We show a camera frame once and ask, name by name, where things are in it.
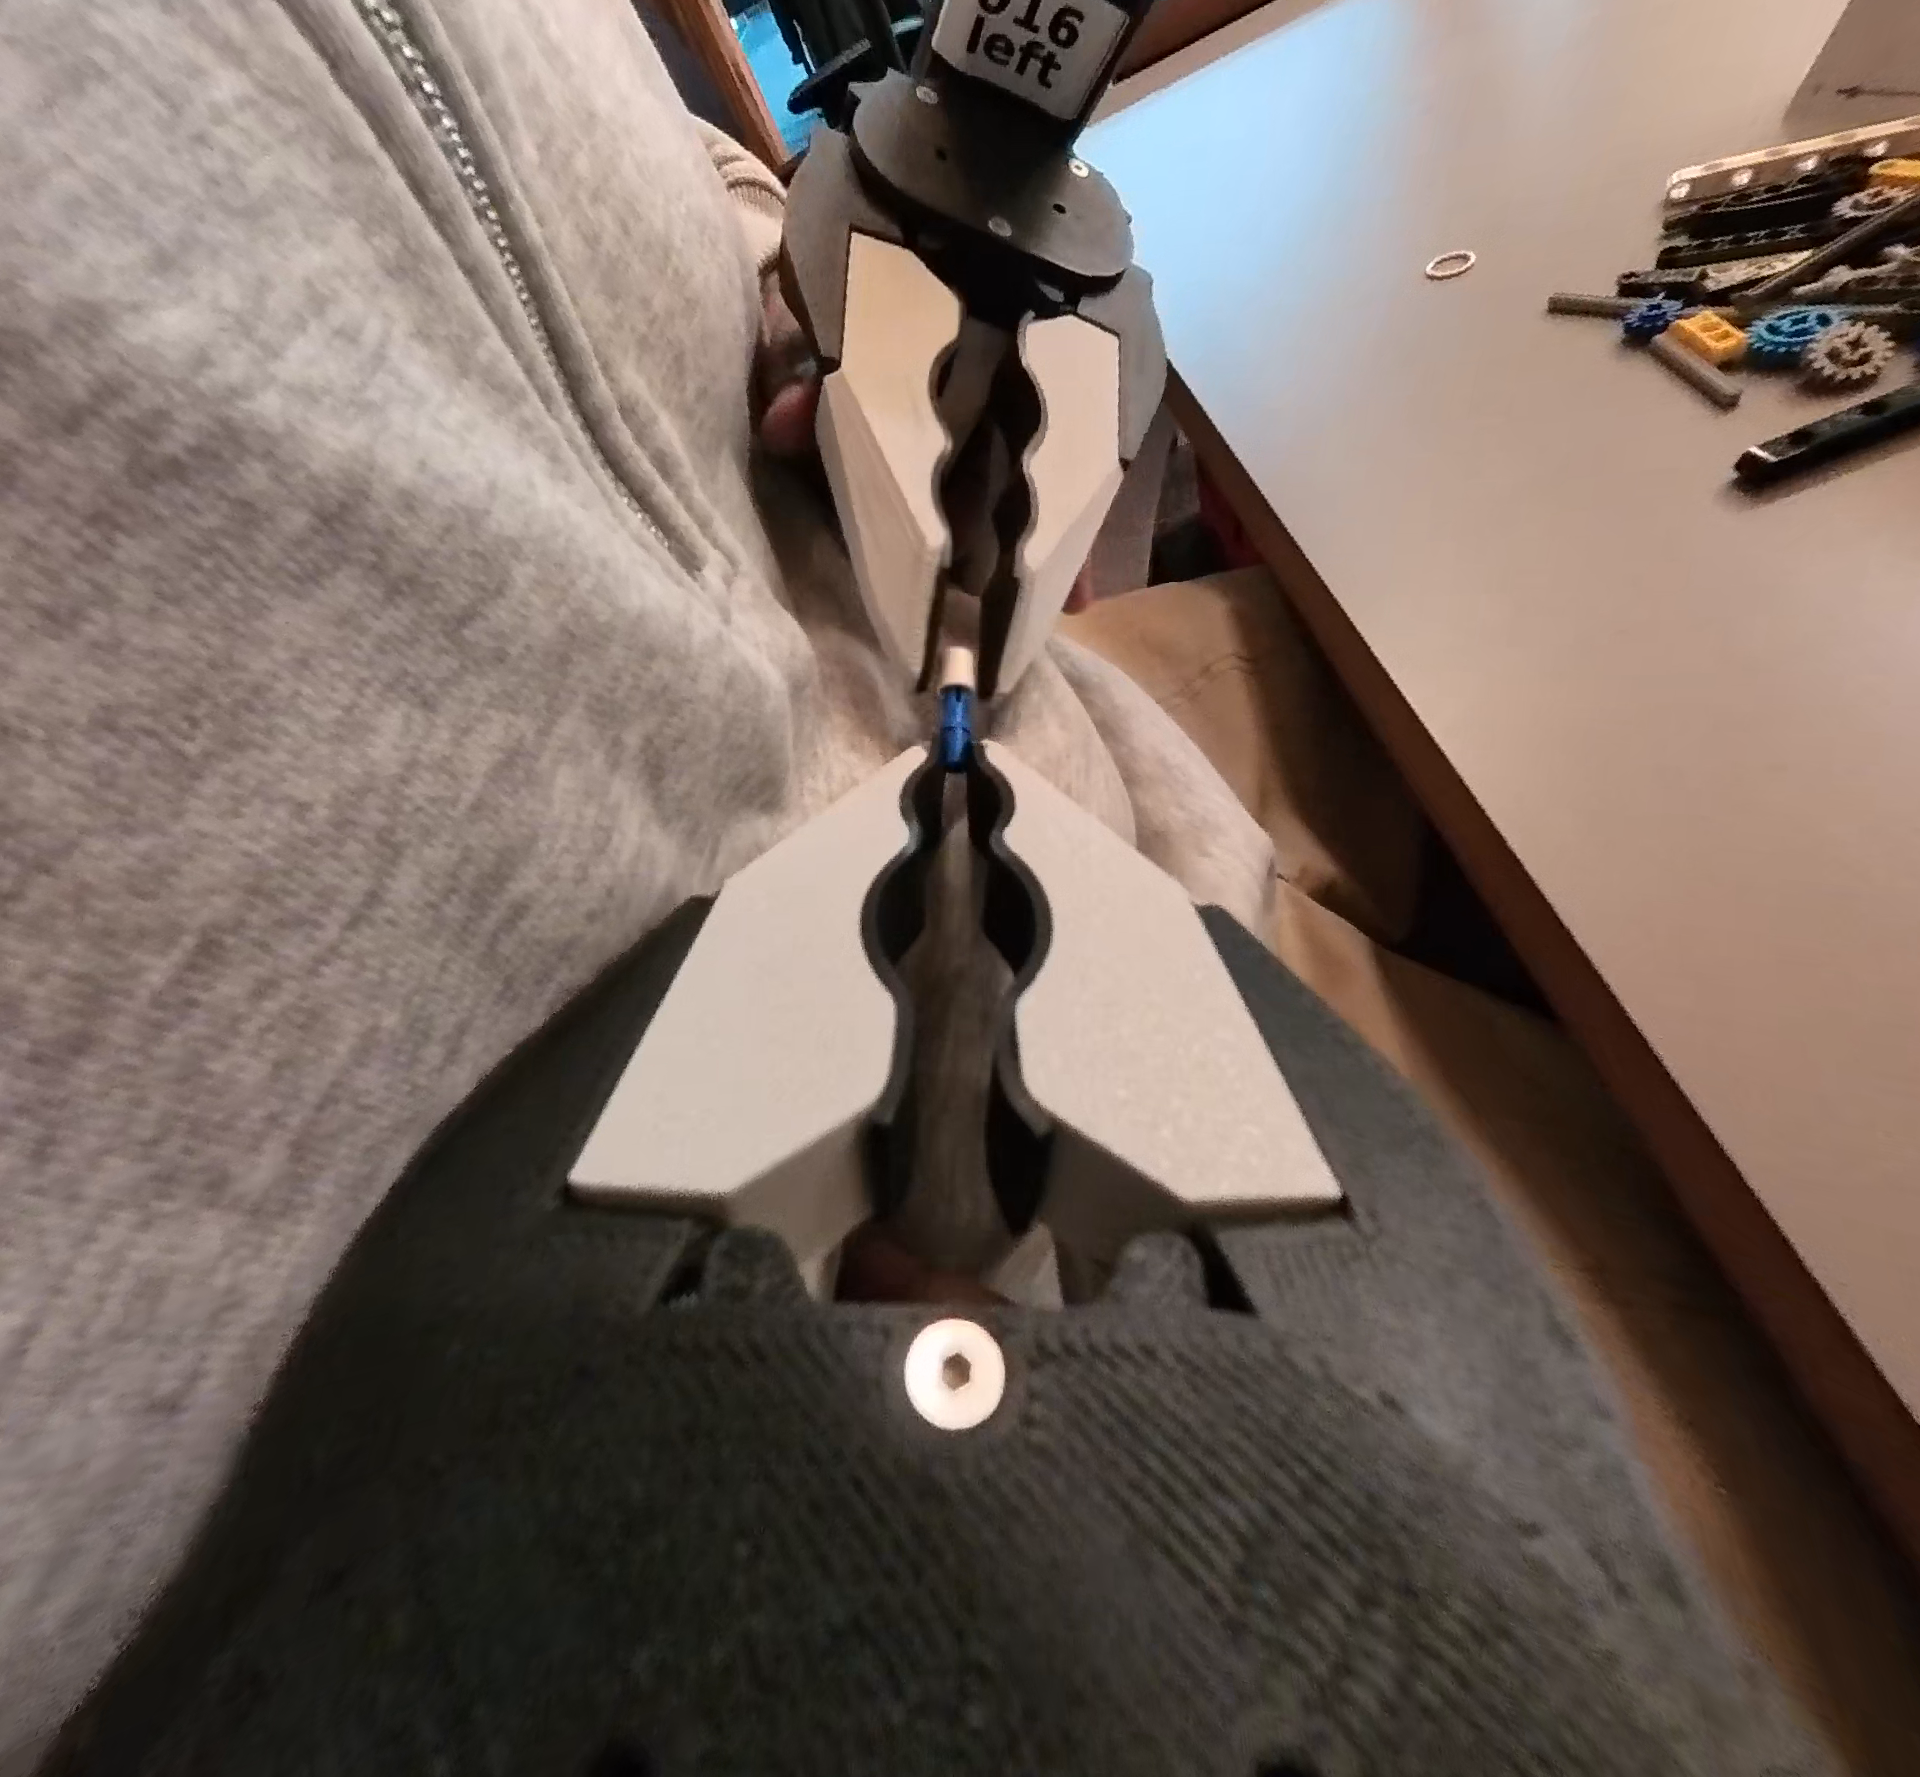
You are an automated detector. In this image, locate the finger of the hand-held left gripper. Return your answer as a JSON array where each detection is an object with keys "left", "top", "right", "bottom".
[
  {"left": 779, "top": 133, "right": 998, "bottom": 702},
  {"left": 960, "top": 259, "right": 1176, "bottom": 697}
]

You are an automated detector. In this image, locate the black lego beam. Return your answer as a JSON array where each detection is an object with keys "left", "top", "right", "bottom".
[{"left": 1731, "top": 379, "right": 1920, "bottom": 488}]

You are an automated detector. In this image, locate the person in grey zip hoodie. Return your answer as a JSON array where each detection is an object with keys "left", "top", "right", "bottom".
[{"left": 0, "top": 0, "right": 1284, "bottom": 1777}]

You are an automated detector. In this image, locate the pile of lego technic parts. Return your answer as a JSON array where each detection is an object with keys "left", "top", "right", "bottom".
[{"left": 1546, "top": 112, "right": 1920, "bottom": 399}]

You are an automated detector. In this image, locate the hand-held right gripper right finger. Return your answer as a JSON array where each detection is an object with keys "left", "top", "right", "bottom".
[{"left": 963, "top": 740, "right": 1346, "bottom": 1309}]

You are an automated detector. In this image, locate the person's left hand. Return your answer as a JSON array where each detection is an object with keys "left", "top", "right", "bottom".
[{"left": 749, "top": 240, "right": 829, "bottom": 463}]

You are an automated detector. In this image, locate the wooden table edge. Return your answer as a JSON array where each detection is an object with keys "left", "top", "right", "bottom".
[{"left": 1080, "top": 0, "right": 1920, "bottom": 1523}]

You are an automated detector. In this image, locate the short grey lego axle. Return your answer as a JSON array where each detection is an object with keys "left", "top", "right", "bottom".
[{"left": 1649, "top": 334, "right": 1746, "bottom": 410}]

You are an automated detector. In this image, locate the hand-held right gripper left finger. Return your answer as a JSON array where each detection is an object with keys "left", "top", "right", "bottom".
[{"left": 567, "top": 740, "right": 943, "bottom": 1302}]

